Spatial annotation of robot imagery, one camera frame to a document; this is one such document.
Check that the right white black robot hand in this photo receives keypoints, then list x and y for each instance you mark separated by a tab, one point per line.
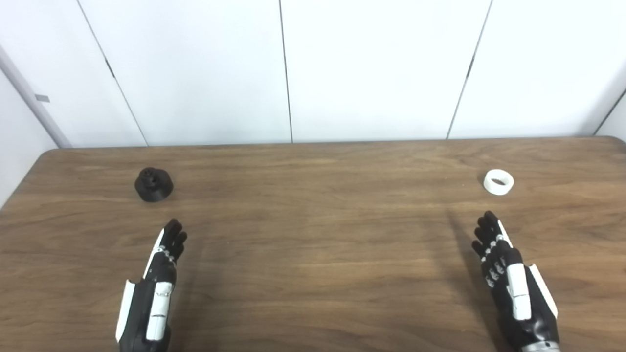
513	293

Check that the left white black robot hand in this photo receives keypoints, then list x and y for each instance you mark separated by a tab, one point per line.
149	293

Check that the small grey post tag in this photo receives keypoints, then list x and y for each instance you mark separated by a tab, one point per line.
42	98

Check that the grey wall corner post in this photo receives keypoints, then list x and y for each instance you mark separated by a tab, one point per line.
22	87

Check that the round black part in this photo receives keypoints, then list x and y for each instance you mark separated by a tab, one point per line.
154	188

